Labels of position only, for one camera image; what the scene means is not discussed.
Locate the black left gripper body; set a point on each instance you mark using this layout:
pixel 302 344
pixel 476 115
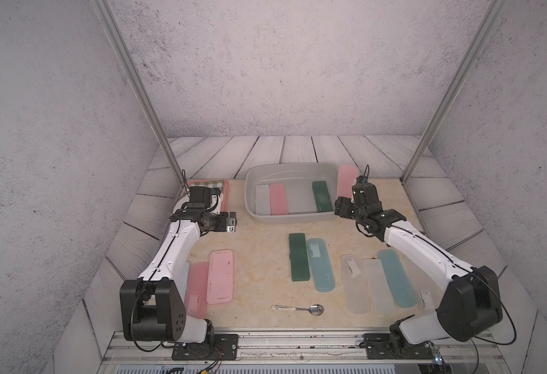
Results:
pixel 218 222

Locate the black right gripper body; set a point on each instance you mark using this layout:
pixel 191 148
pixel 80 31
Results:
pixel 348 209

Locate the dark green pencil case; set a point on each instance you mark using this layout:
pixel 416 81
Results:
pixel 298 256
pixel 322 197

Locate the frosted white pencil case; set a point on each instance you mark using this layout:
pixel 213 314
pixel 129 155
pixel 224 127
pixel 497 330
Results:
pixel 262 200

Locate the grey plastic storage box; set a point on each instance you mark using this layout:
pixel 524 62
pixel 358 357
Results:
pixel 297 180

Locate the teal pencil case with label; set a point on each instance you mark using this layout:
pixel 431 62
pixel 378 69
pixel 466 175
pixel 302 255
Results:
pixel 320 263

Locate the translucent pink pencil case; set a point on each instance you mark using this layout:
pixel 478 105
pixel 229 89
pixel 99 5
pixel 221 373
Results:
pixel 346 178

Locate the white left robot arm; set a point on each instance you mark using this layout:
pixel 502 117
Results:
pixel 152 308

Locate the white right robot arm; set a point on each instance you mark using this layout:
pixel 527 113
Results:
pixel 471 301

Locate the light pink ridged pencil case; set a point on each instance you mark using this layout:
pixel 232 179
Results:
pixel 220 287

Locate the light blue pencil case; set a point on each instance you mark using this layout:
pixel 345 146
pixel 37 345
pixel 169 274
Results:
pixel 182 280

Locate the clear pencil case with label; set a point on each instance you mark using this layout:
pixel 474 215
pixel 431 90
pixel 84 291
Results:
pixel 356 294

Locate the rose pink pencil case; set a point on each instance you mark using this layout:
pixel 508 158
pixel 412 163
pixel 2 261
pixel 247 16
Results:
pixel 195 300

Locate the clear case with label right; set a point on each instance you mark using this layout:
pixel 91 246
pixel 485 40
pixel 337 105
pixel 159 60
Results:
pixel 427 300

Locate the pink plastic tray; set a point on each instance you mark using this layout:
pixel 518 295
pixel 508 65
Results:
pixel 224 196

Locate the green checkered cloth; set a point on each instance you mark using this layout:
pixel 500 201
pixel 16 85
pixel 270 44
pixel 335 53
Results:
pixel 217 187

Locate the round patterned ceramic plate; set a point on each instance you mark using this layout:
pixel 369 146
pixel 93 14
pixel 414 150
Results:
pixel 180 204

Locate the metal spoon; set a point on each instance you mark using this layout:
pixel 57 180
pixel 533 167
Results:
pixel 314 310

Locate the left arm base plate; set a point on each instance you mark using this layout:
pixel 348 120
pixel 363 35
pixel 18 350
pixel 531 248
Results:
pixel 223 347

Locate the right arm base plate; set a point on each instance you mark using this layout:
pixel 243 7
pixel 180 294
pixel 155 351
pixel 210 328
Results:
pixel 387 346

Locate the aluminium front rail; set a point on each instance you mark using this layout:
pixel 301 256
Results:
pixel 305 351

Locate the right aluminium frame post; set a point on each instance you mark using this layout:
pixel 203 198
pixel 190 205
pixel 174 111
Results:
pixel 475 47

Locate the aluminium frame post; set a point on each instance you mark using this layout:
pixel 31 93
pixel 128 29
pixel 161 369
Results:
pixel 117 42
pixel 475 47

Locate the left aluminium frame post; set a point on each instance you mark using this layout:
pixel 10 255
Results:
pixel 117 42

